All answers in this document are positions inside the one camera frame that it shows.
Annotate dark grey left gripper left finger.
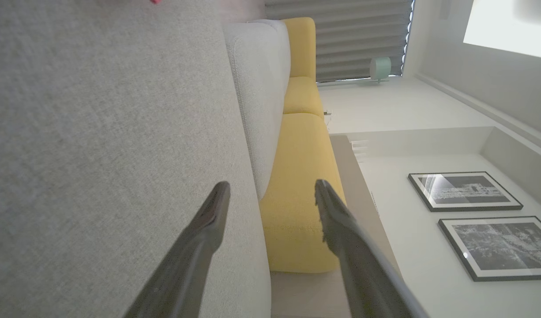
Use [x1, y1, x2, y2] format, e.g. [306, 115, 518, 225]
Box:
[123, 181, 231, 318]

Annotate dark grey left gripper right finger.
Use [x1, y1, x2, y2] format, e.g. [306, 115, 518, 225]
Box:
[315, 179, 431, 318]

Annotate sofa yellow back grey seats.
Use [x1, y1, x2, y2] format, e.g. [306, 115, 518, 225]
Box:
[222, 17, 347, 273]

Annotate black framed monochrome picture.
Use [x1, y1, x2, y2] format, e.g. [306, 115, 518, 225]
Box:
[408, 171, 524, 212]
[438, 216, 541, 282]

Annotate large grey fabric ottoman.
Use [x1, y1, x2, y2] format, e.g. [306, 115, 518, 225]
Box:
[0, 0, 272, 318]

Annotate mint green round lamp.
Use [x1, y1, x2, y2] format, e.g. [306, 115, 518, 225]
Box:
[370, 57, 392, 84]

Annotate grey pleated curtain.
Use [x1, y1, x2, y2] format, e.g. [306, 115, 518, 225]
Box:
[265, 0, 414, 83]

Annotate white ceiling light panel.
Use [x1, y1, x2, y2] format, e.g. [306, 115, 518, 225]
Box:
[463, 0, 541, 61]

